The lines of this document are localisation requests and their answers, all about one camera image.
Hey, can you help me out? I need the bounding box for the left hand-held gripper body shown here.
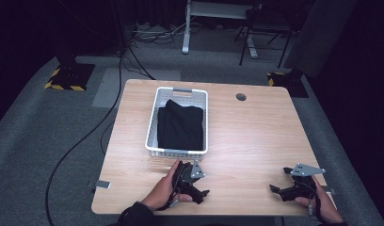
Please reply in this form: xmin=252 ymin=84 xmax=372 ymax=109
xmin=171 ymin=159 xmax=207 ymax=202

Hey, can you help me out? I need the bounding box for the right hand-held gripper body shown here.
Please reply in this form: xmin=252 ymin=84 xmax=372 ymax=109
xmin=279 ymin=162 xmax=327 ymax=202

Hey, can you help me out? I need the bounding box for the white perforated plastic basket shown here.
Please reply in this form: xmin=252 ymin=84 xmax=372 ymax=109
xmin=145 ymin=87 xmax=209 ymax=159

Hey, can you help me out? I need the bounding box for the black cloth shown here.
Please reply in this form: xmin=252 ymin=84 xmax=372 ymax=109
xmin=156 ymin=99 xmax=204 ymax=152

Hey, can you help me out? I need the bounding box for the person's left hand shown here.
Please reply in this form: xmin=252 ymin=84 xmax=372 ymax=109
xmin=142 ymin=159 xmax=194 ymax=211

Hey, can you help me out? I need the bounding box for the person's right hand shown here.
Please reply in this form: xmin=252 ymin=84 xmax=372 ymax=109
xmin=295 ymin=175 xmax=345 ymax=225

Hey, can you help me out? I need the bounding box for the black base with hazard tape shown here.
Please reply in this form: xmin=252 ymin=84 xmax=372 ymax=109
xmin=43 ymin=64 xmax=96 ymax=92
xmin=266 ymin=71 xmax=310 ymax=98

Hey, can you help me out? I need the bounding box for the black folding stand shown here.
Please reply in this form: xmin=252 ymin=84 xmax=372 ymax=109
xmin=233 ymin=3 xmax=295 ymax=69

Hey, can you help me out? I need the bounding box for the grey upright panel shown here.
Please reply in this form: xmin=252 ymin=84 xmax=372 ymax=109
xmin=282 ymin=0 xmax=359 ymax=79

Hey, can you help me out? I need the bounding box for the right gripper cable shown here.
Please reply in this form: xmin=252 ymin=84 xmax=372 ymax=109
xmin=307 ymin=185 xmax=322 ymax=218

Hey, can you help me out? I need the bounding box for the looped black floor cable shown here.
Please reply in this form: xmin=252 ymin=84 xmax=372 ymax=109
xmin=100 ymin=121 xmax=117 ymax=155

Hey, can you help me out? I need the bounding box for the long black floor cable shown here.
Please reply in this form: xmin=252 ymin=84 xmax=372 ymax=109
xmin=43 ymin=51 xmax=125 ymax=226

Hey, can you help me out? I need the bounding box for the short black floor cable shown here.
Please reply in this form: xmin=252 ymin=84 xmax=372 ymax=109
xmin=126 ymin=46 xmax=156 ymax=81

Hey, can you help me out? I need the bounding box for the white desk frame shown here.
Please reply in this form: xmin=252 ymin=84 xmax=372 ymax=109
xmin=181 ymin=0 xmax=260 ymax=60

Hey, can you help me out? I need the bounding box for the tangle of floor cables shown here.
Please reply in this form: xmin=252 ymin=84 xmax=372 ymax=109
xmin=130 ymin=22 xmax=185 ymax=45

